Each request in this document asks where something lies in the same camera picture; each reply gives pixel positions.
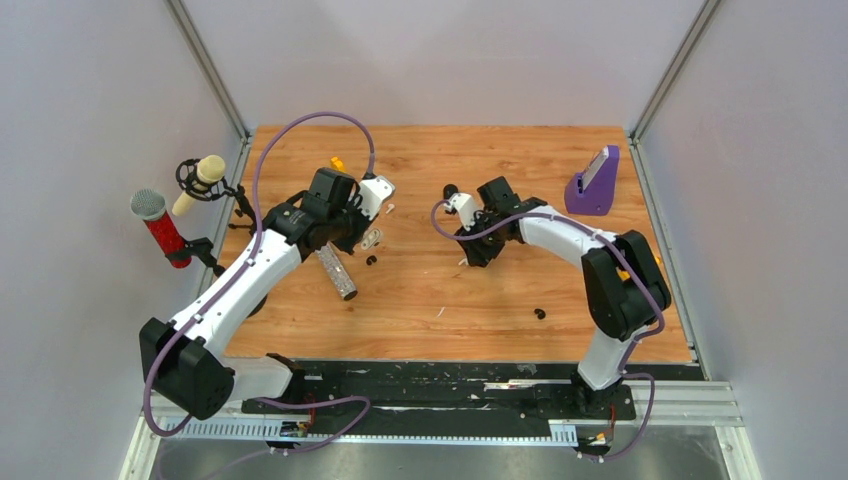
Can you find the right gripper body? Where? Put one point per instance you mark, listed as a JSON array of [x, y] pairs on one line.
[[483, 247]]

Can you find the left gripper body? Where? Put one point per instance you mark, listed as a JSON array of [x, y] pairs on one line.
[[349, 228]]

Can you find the white earbud charging case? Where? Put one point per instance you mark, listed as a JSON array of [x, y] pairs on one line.
[[371, 239]]

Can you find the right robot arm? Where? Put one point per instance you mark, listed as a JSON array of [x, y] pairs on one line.
[[625, 289]]

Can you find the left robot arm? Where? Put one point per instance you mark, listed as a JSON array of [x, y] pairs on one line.
[[183, 358]]

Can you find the black earbud charging case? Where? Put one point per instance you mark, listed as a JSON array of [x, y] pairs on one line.
[[449, 190]]

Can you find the silver glitter microphone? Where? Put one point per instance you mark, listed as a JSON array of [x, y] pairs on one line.
[[338, 275]]

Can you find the yellow green toy block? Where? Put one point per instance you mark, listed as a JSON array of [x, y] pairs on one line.
[[337, 164]]

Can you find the black round stand base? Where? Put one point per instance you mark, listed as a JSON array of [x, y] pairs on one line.
[[257, 307]]

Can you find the purple stand with phone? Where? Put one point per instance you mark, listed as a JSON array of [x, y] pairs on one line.
[[591, 191]]

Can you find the beige microphone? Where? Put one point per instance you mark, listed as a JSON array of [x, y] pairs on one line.
[[199, 181]]

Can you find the red microphone grey head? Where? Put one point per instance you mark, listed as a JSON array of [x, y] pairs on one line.
[[150, 206]]

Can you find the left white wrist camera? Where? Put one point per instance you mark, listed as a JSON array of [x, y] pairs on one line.
[[374, 193]]

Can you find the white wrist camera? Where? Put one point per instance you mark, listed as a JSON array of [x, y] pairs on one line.
[[465, 207], [374, 193]]

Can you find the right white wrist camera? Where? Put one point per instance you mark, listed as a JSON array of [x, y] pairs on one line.
[[465, 207]]

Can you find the black mounting rail base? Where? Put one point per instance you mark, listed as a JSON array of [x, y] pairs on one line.
[[449, 399]]

